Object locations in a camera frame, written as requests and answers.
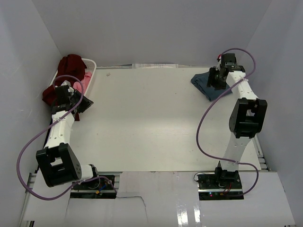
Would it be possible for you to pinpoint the teal blue t shirt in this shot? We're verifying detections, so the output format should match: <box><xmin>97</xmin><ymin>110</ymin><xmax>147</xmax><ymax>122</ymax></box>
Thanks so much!
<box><xmin>190</xmin><ymin>72</ymin><xmax>234</xmax><ymax>102</ymax></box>

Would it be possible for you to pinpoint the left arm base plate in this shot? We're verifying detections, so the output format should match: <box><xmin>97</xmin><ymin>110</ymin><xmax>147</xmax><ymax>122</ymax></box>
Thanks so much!
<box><xmin>70</xmin><ymin>174</ymin><xmax>120</xmax><ymax>199</ymax></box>

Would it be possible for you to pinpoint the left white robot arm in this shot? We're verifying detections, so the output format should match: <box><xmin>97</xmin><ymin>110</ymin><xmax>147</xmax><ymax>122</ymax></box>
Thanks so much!
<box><xmin>36</xmin><ymin>85</ymin><xmax>100</xmax><ymax>189</ymax></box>

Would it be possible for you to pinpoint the dark red t shirt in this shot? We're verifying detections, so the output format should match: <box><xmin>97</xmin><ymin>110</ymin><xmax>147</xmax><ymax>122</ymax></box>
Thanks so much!
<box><xmin>42</xmin><ymin>54</ymin><xmax>87</xmax><ymax>106</ymax></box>

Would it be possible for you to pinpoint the paper sheet at back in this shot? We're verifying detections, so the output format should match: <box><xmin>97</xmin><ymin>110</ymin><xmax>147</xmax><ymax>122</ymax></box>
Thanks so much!
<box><xmin>132</xmin><ymin>63</ymin><xmax>178</xmax><ymax>69</ymax></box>

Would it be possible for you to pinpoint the white plastic laundry basket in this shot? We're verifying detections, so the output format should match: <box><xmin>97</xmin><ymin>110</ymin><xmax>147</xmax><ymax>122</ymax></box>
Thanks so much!
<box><xmin>54</xmin><ymin>58</ymin><xmax>96</xmax><ymax>91</ymax></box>

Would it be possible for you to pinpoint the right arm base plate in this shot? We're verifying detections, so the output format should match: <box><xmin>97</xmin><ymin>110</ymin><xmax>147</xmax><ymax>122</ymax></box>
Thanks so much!
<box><xmin>193</xmin><ymin>172</ymin><xmax>244</xmax><ymax>201</ymax></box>

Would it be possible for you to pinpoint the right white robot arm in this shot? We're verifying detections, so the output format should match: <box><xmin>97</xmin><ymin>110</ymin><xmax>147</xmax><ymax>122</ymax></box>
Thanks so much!
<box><xmin>207</xmin><ymin>53</ymin><xmax>267</xmax><ymax>189</ymax></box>

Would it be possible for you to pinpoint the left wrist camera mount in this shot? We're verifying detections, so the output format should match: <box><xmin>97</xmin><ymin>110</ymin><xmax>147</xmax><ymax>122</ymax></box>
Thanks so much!
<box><xmin>61</xmin><ymin>80</ymin><xmax>74</xmax><ymax>95</ymax></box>

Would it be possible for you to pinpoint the pink t shirt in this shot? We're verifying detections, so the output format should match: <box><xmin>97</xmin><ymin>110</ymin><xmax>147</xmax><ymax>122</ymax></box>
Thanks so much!
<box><xmin>73</xmin><ymin>71</ymin><xmax>92</xmax><ymax>93</ymax></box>

